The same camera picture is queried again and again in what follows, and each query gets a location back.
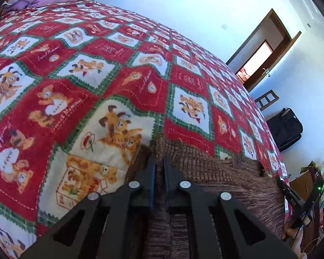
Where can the brown striped knit sweater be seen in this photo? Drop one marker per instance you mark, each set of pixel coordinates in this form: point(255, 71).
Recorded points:
point(244, 178)

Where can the person's right hand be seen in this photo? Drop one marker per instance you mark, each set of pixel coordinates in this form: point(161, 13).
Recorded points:
point(297, 237)

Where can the brown wooden door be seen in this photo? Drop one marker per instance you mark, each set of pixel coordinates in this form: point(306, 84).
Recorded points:
point(261, 51)

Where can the wooden cabinet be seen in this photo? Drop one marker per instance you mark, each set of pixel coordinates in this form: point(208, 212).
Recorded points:
point(303, 186)

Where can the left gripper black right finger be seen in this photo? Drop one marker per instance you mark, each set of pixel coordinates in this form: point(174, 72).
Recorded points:
point(218, 225)

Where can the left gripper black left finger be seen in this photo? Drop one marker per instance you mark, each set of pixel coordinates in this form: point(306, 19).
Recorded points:
point(103, 226)

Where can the wooden chair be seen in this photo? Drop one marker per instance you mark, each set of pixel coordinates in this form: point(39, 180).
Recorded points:
point(266, 100)

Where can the red patchwork bedspread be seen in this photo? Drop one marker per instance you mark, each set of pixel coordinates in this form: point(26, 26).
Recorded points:
point(82, 86)

